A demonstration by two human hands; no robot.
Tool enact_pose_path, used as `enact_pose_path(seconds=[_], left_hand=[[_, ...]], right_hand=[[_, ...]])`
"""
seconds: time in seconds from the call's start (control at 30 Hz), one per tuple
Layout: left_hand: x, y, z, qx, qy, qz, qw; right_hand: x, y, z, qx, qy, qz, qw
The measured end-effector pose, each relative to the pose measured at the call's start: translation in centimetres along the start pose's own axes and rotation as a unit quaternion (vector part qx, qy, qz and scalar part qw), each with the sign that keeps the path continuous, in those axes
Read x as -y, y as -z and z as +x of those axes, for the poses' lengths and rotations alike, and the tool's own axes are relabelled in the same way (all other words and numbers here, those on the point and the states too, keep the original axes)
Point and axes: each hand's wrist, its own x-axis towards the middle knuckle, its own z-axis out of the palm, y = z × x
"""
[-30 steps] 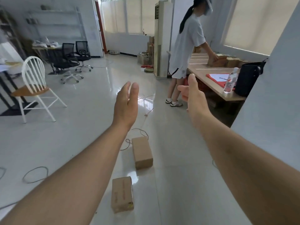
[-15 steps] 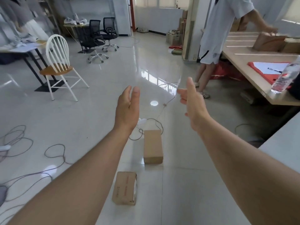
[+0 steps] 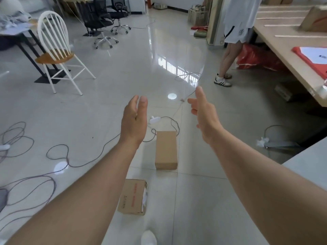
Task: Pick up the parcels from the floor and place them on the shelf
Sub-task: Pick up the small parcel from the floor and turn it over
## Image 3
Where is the white paper sheet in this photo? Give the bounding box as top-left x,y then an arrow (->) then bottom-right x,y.
300,47 -> 327,65

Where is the grey cable bundle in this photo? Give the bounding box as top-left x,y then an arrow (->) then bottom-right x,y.
0,175 -> 57,223

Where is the long light wooden table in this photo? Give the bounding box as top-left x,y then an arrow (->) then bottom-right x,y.
253,4 -> 327,108

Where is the small flat carton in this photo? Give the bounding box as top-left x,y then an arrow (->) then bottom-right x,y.
275,84 -> 293,102

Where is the person's white shoe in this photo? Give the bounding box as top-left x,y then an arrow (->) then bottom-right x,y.
141,230 -> 157,245

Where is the black power cable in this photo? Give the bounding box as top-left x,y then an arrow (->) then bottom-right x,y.
143,116 -> 181,143

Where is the red plastic bag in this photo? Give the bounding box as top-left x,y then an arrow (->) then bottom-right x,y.
236,43 -> 285,72

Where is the person's right forearm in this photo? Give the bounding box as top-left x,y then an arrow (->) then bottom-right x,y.
207,127 -> 327,245

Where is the plain brown cardboard box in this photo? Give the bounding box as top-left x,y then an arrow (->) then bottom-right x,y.
154,131 -> 178,170

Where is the grey white table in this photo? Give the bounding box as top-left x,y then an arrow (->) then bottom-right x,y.
281,136 -> 327,186

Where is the table with black legs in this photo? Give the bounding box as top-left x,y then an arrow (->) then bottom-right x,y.
0,19 -> 71,83

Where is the wooden crate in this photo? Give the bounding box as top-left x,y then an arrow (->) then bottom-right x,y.
188,4 -> 209,24

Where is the cardboard box with red print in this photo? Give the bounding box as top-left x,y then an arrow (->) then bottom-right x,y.
299,5 -> 327,32

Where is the grey looped floor cable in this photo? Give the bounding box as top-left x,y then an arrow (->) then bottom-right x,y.
46,133 -> 121,168

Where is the grey coiled cable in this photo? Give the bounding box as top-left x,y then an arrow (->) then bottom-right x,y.
0,121 -> 35,162

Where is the pile of grey cloth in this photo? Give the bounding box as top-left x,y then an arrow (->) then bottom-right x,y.
0,0 -> 32,30

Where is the person's left forearm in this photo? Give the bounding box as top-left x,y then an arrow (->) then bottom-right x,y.
5,138 -> 144,245

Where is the printed cardboard box with tape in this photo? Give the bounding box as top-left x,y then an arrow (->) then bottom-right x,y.
117,179 -> 148,216

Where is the person's left hand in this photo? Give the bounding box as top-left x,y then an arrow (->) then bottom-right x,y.
120,95 -> 148,149

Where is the black mesh office chair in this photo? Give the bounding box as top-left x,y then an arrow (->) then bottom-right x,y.
79,0 -> 119,50
105,0 -> 131,35

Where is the thin wire loop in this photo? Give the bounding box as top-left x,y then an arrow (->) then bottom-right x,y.
174,72 -> 202,87

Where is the person's right hand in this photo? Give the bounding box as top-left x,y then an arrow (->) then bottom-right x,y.
188,86 -> 226,145

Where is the grey metal table foot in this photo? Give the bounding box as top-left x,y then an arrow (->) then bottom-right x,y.
264,141 -> 304,149

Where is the white wooden spindle chair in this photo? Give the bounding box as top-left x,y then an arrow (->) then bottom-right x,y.
35,11 -> 97,96

